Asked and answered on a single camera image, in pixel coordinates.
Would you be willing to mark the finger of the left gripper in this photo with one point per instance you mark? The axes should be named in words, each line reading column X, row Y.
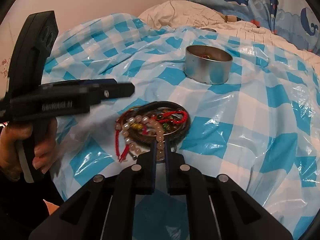
column 119, row 90
column 100, row 83

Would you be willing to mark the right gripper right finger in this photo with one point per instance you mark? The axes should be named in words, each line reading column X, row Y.
column 181, row 178

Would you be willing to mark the round silver metal tin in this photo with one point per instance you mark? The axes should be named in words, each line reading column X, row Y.
column 206, row 64

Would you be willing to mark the left hand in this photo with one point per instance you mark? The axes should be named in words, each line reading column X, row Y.
column 44, row 148

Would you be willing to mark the blue white checkered plastic sheet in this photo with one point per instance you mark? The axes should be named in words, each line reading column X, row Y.
column 261, row 127

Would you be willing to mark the blue whale print curtain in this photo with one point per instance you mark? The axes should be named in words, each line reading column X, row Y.
column 294, row 20

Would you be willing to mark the white grid-pattern duvet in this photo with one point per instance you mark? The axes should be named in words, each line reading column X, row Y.
column 184, row 13

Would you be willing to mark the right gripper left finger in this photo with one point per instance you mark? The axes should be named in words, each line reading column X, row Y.
column 140, row 177

